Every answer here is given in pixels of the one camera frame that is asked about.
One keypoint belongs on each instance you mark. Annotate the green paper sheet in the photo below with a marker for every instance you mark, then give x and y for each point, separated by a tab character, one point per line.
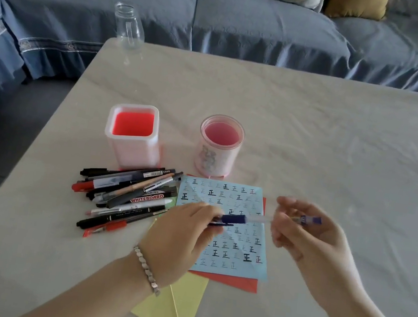
170	205

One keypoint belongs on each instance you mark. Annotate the blue paper with writing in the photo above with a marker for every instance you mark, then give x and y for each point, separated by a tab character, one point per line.
247	265

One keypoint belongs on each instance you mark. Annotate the black marker pen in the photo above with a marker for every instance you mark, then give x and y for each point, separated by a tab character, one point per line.
90	171

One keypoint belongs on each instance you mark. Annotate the person's right hand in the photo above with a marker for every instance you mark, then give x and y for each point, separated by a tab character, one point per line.
320	253

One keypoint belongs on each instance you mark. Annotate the black brush pen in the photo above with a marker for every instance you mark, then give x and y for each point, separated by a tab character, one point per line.
119	173

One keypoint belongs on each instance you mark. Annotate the mustard yellow cushion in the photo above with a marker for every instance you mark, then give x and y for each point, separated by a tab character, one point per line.
356	3

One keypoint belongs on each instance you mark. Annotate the round pink pen holder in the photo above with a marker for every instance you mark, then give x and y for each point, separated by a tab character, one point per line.
215	157

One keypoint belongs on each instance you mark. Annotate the clear glass jar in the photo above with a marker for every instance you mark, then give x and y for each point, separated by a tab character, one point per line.
128	29

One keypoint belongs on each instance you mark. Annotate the red paper sheet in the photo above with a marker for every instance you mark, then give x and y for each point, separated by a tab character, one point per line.
236	283

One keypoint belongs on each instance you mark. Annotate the thin black fineliner pen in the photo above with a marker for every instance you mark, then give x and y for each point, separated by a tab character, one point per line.
116	217

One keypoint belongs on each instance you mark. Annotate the square white red pen holder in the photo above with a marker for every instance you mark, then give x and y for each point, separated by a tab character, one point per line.
135	148

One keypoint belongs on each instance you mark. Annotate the peach pink pen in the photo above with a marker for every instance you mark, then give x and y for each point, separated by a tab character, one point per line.
141	185

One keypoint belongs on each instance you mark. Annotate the white pen with black label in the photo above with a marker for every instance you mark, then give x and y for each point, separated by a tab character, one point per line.
138	206

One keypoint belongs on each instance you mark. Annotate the blue covered sofa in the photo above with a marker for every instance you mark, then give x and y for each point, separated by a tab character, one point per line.
253	29

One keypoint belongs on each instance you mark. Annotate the yellow paper sheet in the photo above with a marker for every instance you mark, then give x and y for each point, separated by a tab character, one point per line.
169	312

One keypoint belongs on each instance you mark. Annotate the white pen with blue cap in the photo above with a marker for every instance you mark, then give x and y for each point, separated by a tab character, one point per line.
262	219

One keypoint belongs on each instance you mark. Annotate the person's left hand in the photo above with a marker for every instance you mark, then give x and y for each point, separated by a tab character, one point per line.
176	242

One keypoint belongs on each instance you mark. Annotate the thick black grey marker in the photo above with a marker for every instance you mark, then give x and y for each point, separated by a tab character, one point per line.
147	197

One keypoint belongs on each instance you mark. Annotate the person's left forearm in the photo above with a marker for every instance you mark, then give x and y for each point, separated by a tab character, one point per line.
91	300

